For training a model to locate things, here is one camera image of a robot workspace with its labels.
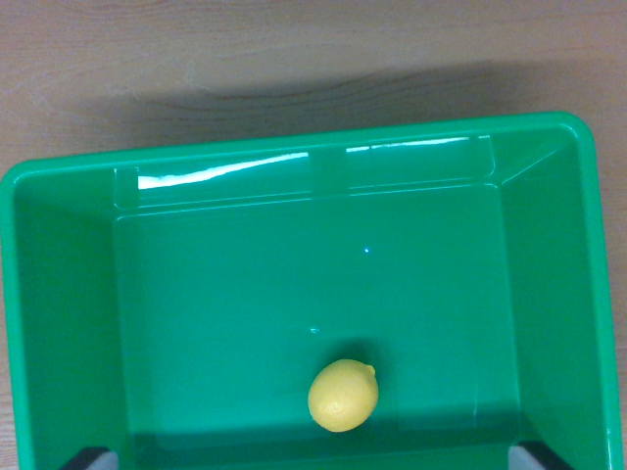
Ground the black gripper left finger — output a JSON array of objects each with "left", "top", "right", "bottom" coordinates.
[{"left": 59, "top": 446, "right": 120, "bottom": 470}]

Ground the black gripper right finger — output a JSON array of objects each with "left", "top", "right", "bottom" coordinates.
[{"left": 508, "top": 441, "right": 571, "bottom": 470}]

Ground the yellow lemon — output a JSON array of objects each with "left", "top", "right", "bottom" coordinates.
[{"left": 307, "top": 358, "right": 380, "bottom": 434}]

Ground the green plastic bin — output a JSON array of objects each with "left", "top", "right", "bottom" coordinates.
[{"left": 0, "top": 111, "right": 613, "bottom": 470}]

